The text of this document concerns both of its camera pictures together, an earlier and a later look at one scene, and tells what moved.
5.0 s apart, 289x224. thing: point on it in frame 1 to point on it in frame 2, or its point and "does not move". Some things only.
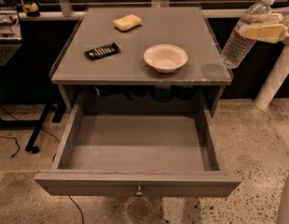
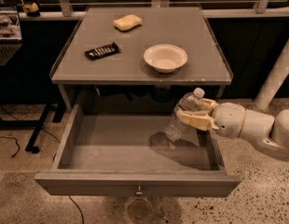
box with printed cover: x=7 y=28 does not move
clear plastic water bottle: x=240 y=45 to x=176 y=129
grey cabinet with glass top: x=152 y=60 does not move
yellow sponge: x=127 y=22 does not move
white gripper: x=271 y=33 to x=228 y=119
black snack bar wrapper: x=101 y=51 does not move
